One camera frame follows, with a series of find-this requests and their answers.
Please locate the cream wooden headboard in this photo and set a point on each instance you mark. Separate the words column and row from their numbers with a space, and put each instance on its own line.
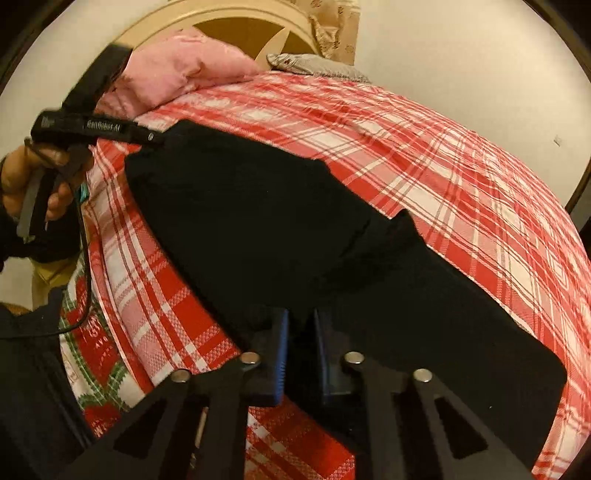
column 240, row 27

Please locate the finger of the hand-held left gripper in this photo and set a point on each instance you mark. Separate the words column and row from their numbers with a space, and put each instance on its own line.
column 150, row 137

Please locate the red green printed bed cloth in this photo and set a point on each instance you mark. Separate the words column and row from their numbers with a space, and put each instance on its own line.
column 97, row 350

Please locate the person's left hand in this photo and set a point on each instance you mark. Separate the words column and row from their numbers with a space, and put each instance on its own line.
column 18, row 175

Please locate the beige floral curtain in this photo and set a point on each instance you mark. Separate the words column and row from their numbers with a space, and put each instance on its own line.
column 341, row 32

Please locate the brown door frame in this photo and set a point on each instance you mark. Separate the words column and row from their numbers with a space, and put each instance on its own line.
column 581, row 194

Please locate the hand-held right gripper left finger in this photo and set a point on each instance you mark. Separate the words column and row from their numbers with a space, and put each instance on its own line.
column 277, row 355

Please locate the person's dark clothing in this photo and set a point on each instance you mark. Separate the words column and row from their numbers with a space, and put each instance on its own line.
column 32, row 392

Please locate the black pants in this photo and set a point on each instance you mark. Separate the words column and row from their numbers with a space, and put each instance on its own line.
column 254, row 221

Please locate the person's left forearm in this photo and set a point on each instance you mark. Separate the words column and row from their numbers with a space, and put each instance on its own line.
column 46, row 244

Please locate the pink pillow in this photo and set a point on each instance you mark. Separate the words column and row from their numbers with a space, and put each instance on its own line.
column 184, row 69

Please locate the grey striped pillow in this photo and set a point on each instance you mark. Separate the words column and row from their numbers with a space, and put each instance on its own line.
column 318, row 64

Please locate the red plaid bed sheet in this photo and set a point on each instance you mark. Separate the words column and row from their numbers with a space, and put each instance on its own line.
column 415, row 152

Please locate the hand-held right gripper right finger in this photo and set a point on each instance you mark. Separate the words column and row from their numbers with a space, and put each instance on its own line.
column 323, row 350

